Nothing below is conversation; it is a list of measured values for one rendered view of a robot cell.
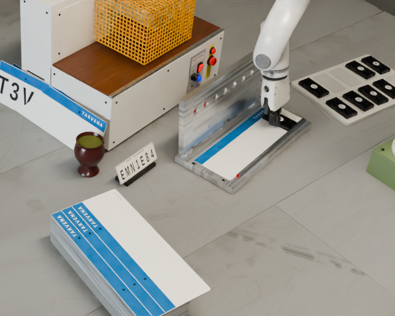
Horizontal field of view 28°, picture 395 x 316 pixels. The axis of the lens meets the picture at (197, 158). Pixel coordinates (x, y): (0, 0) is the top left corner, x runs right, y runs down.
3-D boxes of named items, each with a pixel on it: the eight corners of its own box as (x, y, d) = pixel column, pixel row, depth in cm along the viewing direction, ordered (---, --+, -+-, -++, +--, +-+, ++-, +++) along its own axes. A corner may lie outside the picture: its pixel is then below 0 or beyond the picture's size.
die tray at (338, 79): (347, 126, 252) (347, 123, 252) (289, 84, 268) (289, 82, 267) (424, 93, 274) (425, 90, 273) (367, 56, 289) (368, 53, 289)
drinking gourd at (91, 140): (71, 179, 216) (72, 148, 210) (74, 160, 223) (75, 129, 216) (102, 182, 217) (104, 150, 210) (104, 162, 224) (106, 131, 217)
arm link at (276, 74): (279, 73, 227) (279, 83, 229) (294, 62, 233) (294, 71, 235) (254, 67, 232) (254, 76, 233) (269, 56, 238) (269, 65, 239)
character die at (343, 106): (347, 119, 254) (347, 116, 253) (325, 103, 259) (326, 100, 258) (357, 115, 256) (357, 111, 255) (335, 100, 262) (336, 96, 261)
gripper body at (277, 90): (276, 80, 228) (276, 114, 234) (294, 67, 235) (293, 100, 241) (254, 74, 232) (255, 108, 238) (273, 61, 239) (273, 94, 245)
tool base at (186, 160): (232, 194, 220) (234, 184, 217) (173, 161, 228) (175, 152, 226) (310, 127, 249) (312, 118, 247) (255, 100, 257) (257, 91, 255)
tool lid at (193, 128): (184, 102, 214) (179, 100, 215) (183, 159, 225) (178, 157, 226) (268, 44, 244) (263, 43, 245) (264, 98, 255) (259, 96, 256)
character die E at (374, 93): (378, 105, 262) (379, 102, 261) (357, 90, 268) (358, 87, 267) (387, 101, 265) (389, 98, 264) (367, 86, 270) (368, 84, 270)
